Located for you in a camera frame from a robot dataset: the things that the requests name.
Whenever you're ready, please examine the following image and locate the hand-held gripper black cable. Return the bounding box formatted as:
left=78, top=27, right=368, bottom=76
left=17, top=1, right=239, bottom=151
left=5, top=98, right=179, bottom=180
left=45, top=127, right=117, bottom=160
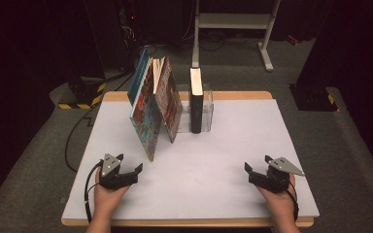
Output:
left=286, top=181, right=300, bottom=222
left=84, top=161, right=103, bottom=224

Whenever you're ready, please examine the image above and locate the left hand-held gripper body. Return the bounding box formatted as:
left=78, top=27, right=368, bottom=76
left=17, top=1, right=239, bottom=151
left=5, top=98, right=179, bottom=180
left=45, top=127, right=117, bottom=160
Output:
left=99, top=152, right=140, bottom=191

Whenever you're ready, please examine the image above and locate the black hardcover book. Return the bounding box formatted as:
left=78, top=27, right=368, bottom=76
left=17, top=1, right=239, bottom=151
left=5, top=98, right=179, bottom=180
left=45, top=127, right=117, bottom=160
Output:
left=188, top=66, right=205, bottom=135

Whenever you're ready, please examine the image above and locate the white table board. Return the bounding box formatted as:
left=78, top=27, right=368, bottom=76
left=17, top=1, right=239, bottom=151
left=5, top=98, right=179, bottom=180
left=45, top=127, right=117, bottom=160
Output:
left=61, top=98, right=321, bottom=221

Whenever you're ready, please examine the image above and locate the clear acrylic book organizer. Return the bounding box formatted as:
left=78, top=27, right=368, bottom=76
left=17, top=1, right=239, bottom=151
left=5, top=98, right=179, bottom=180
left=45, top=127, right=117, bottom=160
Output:
left=174, top=83, right=215, bottom=134

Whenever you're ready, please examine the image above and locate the white metal stand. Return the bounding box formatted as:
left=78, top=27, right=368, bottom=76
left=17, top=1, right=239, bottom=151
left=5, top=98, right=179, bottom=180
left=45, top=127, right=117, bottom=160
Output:
left=191, top=0, right=282, bottom=73

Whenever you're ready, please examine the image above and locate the left hand-held gripper black cable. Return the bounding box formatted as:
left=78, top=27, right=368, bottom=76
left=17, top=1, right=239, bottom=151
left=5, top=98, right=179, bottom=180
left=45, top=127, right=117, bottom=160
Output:
left=84, top=161, right=103, bottom=224

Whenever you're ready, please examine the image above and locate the right hand-held gripper black cable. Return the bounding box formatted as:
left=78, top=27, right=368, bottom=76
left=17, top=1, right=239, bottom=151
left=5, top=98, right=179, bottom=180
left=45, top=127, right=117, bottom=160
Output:
left=286, top=181, right=300, bottom=222

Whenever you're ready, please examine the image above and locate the person's right hand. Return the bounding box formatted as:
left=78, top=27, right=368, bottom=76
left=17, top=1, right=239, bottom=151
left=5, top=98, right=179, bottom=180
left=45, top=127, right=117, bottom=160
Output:
left=255, top=174, right=297, bottom=224

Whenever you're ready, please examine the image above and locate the black base with yellow stripes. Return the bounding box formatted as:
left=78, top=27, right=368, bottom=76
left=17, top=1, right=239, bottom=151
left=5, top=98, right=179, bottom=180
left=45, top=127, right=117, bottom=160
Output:
left=288, top=83, right=339, bottom=113
left=57, top=76, right=107, bottom=111

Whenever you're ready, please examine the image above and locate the black equipment rack with cables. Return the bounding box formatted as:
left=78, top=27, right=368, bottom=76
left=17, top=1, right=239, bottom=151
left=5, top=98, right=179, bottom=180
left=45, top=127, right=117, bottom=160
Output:
left=116, top=0, right=144, bottom=72

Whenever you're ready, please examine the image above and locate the long black floor cable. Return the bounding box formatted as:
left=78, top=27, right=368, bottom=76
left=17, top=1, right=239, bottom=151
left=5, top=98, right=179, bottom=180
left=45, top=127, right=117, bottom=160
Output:
left=64, top=62, right=138, bottom=173

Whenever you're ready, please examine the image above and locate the dark blue picture book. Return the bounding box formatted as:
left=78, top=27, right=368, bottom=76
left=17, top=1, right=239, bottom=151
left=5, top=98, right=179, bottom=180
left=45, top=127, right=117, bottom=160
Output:
left=126, top=48, right=152, bottom=106

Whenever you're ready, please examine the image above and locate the purple magazine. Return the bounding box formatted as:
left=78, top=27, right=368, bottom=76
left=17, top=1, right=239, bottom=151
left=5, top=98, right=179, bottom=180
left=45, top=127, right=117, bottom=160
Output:
left=153, top=56, right=185, bottom=144

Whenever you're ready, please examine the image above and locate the person's left hand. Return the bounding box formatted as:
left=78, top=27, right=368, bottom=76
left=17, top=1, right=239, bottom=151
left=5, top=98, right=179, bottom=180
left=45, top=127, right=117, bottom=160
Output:
left=90, top=183, right=130, bottom=224

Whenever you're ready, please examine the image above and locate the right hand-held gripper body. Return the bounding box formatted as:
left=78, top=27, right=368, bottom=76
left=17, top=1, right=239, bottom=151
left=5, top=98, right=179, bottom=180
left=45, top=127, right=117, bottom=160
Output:
left=252, top=156, right=305, bottom=194

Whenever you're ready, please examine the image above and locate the green and blue picture book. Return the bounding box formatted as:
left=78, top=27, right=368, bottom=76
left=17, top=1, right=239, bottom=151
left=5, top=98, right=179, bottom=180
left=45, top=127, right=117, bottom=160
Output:
left=129, top=57, right=163, bottom=162

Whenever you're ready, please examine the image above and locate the black curtain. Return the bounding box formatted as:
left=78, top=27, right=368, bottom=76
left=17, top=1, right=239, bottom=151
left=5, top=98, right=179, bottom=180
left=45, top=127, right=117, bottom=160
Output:
left=0, top=0, right=106, bottom=208
left=295, top=0, right=373, bottom=183

